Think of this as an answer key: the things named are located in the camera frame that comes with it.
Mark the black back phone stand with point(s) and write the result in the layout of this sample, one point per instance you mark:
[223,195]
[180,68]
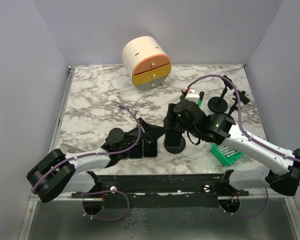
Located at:
[176,149]

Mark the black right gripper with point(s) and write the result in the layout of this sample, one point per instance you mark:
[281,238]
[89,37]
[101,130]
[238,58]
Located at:
[169,119]

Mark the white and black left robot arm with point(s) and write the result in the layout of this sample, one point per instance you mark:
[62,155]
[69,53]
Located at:
[59,172]

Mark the white-edged back phone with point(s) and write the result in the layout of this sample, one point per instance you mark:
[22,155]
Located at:
[173,139]

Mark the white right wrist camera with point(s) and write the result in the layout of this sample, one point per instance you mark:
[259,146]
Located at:
[192,95]

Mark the aluminium frame rail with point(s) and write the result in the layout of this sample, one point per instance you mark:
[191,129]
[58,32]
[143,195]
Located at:
[260,193]

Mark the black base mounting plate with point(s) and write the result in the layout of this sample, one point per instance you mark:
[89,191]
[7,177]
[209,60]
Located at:
[158,191]

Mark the grey-cased phone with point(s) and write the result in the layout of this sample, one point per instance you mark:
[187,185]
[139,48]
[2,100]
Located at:
[150,150]

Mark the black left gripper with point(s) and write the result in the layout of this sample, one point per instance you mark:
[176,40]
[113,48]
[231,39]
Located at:
[149,132]

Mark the round cream drawer cabinet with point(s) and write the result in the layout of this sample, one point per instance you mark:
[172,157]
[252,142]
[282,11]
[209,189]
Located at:
[146,63]

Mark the green plastic bin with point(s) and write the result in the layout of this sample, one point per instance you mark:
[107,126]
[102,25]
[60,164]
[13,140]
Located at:
[225,155]

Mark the black round-base phone stand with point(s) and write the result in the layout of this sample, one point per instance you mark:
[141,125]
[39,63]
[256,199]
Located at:
[218,104]

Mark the purple-edged black phone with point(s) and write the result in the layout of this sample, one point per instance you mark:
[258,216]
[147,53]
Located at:
[124,155]

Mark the clear plastic ruler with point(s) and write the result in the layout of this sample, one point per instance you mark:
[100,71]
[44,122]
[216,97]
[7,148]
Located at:
[68,149]

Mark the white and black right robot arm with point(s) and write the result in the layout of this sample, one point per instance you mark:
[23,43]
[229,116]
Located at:
[281,167]

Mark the green-capped marker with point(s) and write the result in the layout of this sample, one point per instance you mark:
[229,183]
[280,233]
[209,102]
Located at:
[201,96]

